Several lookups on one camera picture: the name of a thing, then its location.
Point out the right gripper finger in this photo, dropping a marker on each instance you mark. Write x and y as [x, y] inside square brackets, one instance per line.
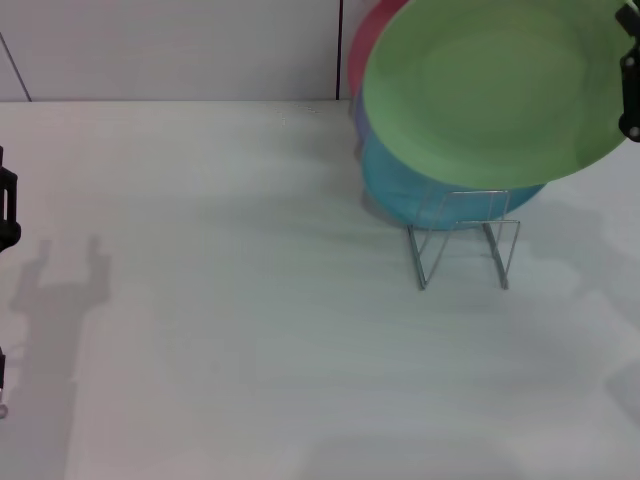
[631, 90]

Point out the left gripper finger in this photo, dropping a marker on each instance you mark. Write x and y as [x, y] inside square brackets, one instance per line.
[7, 230]

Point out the green plate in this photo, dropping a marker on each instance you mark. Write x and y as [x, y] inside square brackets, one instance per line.
[490, 90]

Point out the blue plate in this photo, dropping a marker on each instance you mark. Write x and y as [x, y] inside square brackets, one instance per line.
[390, 190]

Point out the red plate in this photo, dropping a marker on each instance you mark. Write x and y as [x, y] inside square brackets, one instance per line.
[365, 50]

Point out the purple plate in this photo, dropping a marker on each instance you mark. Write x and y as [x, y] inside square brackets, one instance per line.
[361, 115]

